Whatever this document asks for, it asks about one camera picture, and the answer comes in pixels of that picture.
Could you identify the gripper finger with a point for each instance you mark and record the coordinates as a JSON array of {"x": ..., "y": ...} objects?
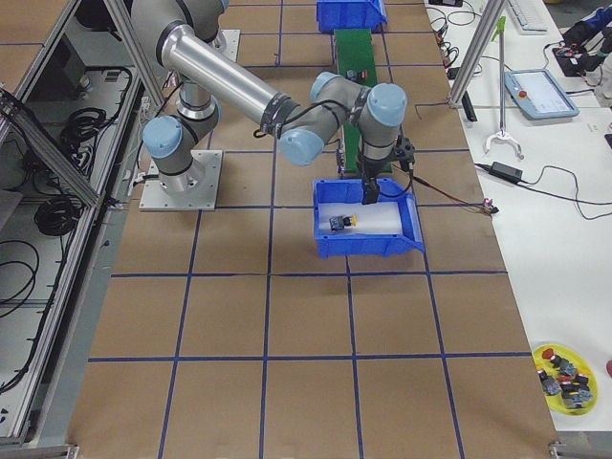
[{"x": 370, "y": 191}]

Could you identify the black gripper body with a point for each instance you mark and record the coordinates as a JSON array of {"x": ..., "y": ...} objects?
[{"x": 370, "y": 170}]

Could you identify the yellow push button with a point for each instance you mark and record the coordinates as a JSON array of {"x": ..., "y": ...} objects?
[{"x": 342, "y": 222}]

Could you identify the red push button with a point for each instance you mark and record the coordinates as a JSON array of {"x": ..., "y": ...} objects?
[{"x": 357, "y": 76}]

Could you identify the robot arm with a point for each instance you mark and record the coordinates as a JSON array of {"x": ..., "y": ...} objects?
[{"x": 178, "y": 35}]

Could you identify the yellow plate of buttons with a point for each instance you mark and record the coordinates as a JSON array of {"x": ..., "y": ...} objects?
[{"x": 567, "y": 381}]

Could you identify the white foam pad right bin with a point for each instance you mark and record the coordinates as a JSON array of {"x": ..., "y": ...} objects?
[{"x": 380, "y": 218}]

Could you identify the right blue plastic bin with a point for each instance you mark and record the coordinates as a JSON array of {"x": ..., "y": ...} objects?
[{"x": 350, "y": 191}]

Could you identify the blue plastic bin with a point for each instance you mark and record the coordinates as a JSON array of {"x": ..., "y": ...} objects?
[
  {"x": 350, "y": 14},
  {"x": 350, "y": 191}
]

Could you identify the black handheld bar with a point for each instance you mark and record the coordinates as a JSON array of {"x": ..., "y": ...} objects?
[{"x": 468, "y": 107}]

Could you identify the green conveyor belt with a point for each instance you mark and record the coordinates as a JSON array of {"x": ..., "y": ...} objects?
[{"x": 353, "y": 50}]

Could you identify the reacher grabber tool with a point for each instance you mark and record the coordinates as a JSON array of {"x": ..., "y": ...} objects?
[{"x": 502, "y": 135}]

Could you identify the black power adapter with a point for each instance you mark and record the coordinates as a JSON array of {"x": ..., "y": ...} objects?
[{"x": 505, "y": 172}]

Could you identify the left blue plastic bin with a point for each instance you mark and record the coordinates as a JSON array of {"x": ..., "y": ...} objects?
[{"x": 350, "y": 14}]

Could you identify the teach pendant tablet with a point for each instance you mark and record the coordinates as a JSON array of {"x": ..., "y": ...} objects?
[{"x": 538, "y": 95}]

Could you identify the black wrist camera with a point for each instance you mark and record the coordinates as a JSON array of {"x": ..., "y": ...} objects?
[{"x": 405, "y": 154}]

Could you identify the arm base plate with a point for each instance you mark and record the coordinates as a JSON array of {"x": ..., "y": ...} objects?
[
  {"x": 196, "y": 188},
  {"x": 226, "y": 42}
]

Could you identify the aluminium frame post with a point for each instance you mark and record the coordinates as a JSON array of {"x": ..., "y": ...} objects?
[{"x": 482, "y": 35}]

